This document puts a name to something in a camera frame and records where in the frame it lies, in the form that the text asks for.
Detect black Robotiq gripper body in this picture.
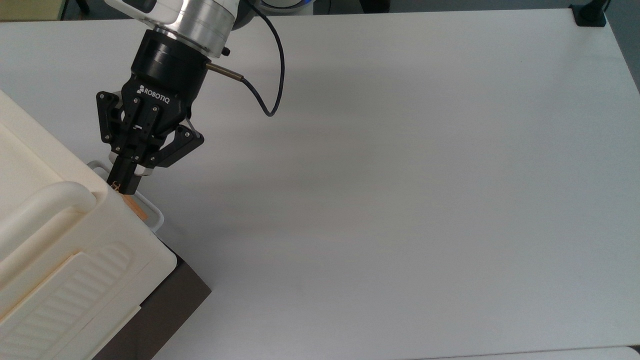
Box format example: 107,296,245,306
111,29,212,167

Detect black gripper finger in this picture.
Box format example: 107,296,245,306
121,124,205,195
96,90,127,194

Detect orange pencil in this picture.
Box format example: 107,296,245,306
122,193,150,221

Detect clear plastic tray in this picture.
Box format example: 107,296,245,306
87,160,165,233

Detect light wooden desk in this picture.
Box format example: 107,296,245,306
0,0,69,22

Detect dark brown drawer box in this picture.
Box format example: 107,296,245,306
92,240,212,360

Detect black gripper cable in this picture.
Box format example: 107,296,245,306
205,0,286,118

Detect black camera stand clamp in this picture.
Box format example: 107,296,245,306
569,0,609,27

